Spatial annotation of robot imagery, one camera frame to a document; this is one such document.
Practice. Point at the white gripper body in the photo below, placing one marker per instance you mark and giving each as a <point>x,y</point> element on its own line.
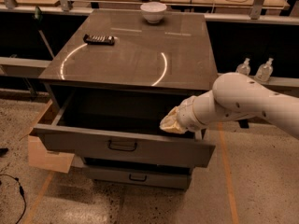
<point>186,116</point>

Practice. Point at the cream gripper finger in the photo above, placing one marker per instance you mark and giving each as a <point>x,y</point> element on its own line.
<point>170,124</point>

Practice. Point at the grey top drawer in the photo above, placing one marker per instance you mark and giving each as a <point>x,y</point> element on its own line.
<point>121,126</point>

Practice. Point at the grey drawer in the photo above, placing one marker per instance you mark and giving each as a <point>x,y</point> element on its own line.
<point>135,177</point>
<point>121,126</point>

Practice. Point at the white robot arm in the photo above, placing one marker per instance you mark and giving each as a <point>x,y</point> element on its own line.
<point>234,96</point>

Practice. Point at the grey bottom drawer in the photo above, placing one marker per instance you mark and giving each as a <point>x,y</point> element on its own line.
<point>135,177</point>

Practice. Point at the grey drawer cabinet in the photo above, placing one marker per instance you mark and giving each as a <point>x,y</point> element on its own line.
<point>172,57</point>

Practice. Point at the clear sanitizer bottle left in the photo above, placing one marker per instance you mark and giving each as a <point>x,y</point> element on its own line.
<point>244,67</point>

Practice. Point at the clear sanitizer bottle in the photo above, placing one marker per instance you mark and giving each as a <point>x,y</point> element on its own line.
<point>265,71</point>
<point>244,67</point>

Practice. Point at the clear sanitizer bottle right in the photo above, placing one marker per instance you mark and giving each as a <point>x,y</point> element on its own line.
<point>265,71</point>

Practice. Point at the white ceramic bowl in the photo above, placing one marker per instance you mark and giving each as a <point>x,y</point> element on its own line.
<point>153,12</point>

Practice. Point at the black remote control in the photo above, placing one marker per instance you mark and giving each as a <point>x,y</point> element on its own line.
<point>99,40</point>

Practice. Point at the cardboard box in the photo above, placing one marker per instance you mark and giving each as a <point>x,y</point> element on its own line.
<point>38,156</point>

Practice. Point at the green handled tool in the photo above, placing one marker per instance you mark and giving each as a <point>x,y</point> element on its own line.
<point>38,20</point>

